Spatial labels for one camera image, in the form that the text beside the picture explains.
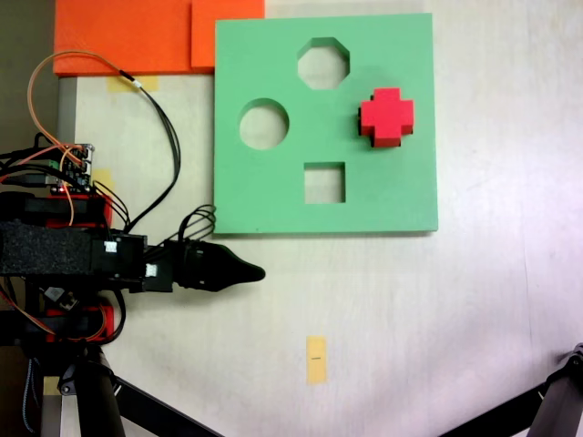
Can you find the red cross columnar block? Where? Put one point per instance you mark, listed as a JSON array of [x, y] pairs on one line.
[[387, 116]]

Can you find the yellow tape with black mark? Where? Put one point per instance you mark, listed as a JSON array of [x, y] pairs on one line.
[[316, 371]]

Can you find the black table clamp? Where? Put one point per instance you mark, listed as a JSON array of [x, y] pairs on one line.
[[18, 339], [41, 207]]

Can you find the black driver board with chip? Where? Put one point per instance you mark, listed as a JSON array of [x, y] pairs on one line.
[[57, 295]]

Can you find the yellow masking tape strip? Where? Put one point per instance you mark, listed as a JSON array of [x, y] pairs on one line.
[[51, 386], [150, 83], [104, 175]]

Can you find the large orange foam slab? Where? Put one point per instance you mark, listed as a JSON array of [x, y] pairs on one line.
[[123, 36]]

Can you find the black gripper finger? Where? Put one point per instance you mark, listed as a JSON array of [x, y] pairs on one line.
[[223, 259], [223, 281]]

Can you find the circuit board with green terminal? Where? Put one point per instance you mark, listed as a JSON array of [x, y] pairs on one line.
[[75, 170]]

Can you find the green shape sorting board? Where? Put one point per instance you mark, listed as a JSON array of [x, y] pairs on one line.
[[273, 205]]

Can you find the red printed base bracket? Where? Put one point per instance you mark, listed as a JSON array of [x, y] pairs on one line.
[[108, 321], [108, 214]]

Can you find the black USB plug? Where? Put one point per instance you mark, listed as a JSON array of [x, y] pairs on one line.
[[27, 179]]

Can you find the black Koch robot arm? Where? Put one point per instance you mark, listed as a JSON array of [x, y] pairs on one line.
[[45, 250]]

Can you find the black tripod leg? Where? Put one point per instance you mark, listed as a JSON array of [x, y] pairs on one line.
[[560, 400], [98, 409]]

